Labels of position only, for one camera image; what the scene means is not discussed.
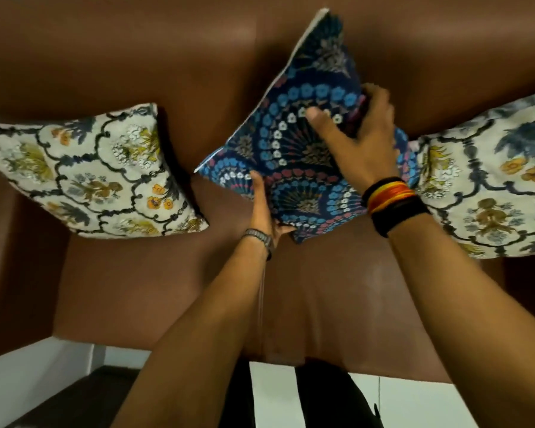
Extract person's left hand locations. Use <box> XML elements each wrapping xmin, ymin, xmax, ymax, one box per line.
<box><xmin>248</xmin><ymin>170</ymin><xmax>296</xmax><ymax>248</ymax></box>

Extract person's right hand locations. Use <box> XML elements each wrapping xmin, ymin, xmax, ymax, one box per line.
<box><xmin>305</xmin><ymin>83</ymin><xmax>402</xmax><ymax>195</ymax></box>

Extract blue mandala print cushion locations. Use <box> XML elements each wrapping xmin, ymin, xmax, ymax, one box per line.
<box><xmin>194</xmin><ymin>7</ymin><xmax>422</xmax><ymax>244</ymax></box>

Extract person's left forearm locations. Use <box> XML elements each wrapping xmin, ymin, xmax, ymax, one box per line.
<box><xmin>111</xmin><ymin>235</ymin><xmax>268</xmax><ymax>428</ymax></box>

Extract person's right forearm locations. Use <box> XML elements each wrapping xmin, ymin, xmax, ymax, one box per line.
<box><xmin>387</xmin><ymin>211</ymin><xmax>535</xmax><ymax>428</ymax></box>

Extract silver metal wristwatch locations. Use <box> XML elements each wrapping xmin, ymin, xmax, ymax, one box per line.
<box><xmin>241</xmin><ymin>227</ymin><xmax>276</xmax><ymax>262</ymax></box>

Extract thick black thread wristband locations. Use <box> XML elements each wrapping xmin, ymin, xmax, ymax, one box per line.
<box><xmin>370</xmin><ymin>195</ymin><xmax>432</xmax><ymax>239</ymax></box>

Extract white floral print cushion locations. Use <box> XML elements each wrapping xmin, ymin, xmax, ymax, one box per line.
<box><xmin>0</xmin><ymin>102</ymin><xmax>210</xmax><ymax>240</ymax></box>
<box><xmin>408</xmin><ymin>86</ymin><xmax>535</xmax><ymax>260</ymax></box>

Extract brown leather sofa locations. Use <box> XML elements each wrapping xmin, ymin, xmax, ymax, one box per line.
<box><xmin>0</xmin><ymin>0</ymin><xmax>535</xmax><ymax>385</ymax></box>

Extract person's black trousers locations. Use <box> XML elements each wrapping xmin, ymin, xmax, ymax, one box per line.
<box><xmin>218</xmin><ymin>355</ymin><xmax>383</xmax><ymax>428</ymax></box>

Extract thin black thread bracelet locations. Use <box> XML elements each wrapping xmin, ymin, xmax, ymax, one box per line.
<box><xmin>361</xmin><ymin>176</ymin><xmax>405</xmax><ymax>207</ymax></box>

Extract orange red thread bracelet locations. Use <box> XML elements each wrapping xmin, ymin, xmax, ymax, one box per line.
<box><xmin>366</xmin><ymin>182</ymin><xmax>416</xmax><ymax>215</ymax></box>

